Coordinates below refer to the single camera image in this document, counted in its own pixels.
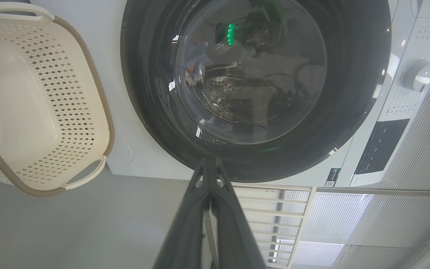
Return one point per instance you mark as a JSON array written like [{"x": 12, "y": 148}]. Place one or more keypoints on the dark round glass washer door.
[{"x": 155, "y": 74}]

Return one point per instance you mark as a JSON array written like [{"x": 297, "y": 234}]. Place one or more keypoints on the small QR code sticker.
[{"x": 332, "y": 177}]

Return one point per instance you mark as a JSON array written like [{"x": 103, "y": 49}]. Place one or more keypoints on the white front-load washing machine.
[{"x": 151, "y": 168}]

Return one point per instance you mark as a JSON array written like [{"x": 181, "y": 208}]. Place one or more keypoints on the black washer display panel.
[{"x": 381, "y": 147}]

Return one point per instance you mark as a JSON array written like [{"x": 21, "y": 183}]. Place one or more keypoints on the steel washer drum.
[{"x": 218, "y": 89}]

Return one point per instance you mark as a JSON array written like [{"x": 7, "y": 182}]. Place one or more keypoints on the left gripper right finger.
[{"x": 237, "y": 239}]

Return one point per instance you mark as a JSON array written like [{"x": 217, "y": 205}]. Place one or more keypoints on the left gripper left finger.
[{"x": 185, "y": 239}]

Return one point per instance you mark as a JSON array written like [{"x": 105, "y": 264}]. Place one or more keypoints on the cream perforated laundry basket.
[{"x": 21, "y": 93}]

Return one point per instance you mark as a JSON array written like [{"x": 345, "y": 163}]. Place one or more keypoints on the white metal railing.
[{"x": 303, "y": 220}]

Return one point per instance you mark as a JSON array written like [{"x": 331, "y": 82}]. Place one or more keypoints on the white round control knob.
[{"x": 420, "y": 76}]

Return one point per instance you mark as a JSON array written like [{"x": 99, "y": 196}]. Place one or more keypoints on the round filter access cover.
[{"x": 125, "y": 149}]

